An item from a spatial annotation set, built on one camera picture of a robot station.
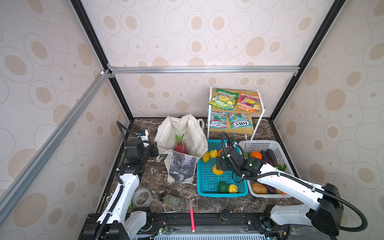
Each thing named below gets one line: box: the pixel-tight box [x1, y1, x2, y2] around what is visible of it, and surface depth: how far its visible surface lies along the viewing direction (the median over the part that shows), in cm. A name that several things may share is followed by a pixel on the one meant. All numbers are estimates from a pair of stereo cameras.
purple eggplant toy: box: [260, 150, 273, 167], surface depth 95 cm
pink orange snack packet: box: [235, 92, 261, 112], surface depth 79 cm
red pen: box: [190, 205, 196, 233], surface depth 76 cm
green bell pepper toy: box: [217, 181, 229, 193], surface depth 81 cm
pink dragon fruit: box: [175, 133, 188, 154], surface depth 97 cm
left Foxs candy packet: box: [206, 111, 227, 130], surface depth 95 cm
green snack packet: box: [209, 88, 240, 111], surface depth 80 cm
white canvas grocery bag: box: [154, 113, 209, 183], surface depth 86 cm
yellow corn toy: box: [202, 151, 210, 163], surface depth 95 cm
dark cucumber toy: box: [266, 148, 277, 167], surface depth 95 cm
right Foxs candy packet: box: [229, 112, 253, 130], surface depth 96 cm
